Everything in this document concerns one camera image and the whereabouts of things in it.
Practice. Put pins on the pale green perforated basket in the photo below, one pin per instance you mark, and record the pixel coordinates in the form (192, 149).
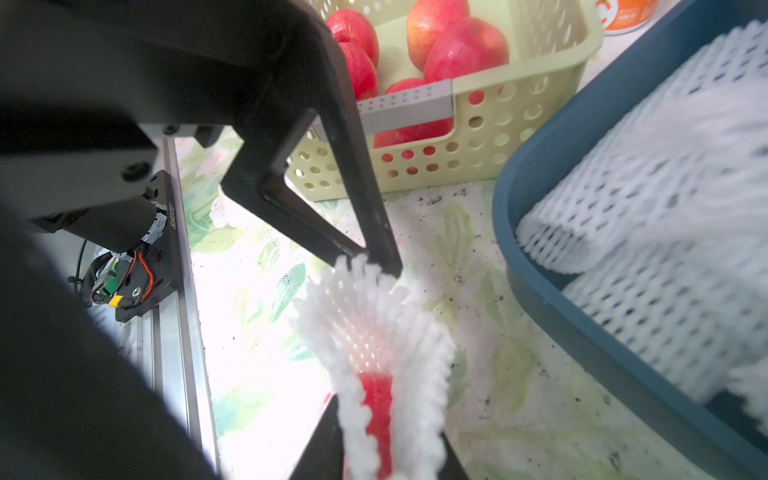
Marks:
(495, 111)

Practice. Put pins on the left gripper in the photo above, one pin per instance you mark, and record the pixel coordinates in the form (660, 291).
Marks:
(80, 80)

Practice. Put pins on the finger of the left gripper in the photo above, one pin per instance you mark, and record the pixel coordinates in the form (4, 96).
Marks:
(256, 181)
(334, 101)

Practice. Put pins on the white foam net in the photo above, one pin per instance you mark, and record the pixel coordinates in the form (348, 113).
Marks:
(677, 312)
(687, 163)

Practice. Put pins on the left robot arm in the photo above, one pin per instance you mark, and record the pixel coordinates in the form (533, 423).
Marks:
(71, 406)

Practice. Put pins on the dark teal plastic tray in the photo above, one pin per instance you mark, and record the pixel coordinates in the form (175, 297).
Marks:
(726, 436)

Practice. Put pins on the white pill bottle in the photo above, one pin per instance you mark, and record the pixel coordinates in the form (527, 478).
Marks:
(624, 16)

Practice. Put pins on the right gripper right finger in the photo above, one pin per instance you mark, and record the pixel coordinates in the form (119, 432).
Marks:
(452, 468)

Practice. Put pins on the netted red apple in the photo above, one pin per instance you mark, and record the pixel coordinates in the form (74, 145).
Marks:
(350, 26)

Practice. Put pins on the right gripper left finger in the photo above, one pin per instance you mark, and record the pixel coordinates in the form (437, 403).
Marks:
(323, 456)

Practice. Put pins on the aluminium front rail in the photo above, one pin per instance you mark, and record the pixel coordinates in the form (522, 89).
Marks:
(170, 351)

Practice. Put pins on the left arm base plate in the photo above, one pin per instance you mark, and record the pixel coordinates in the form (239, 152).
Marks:
(140, 262)

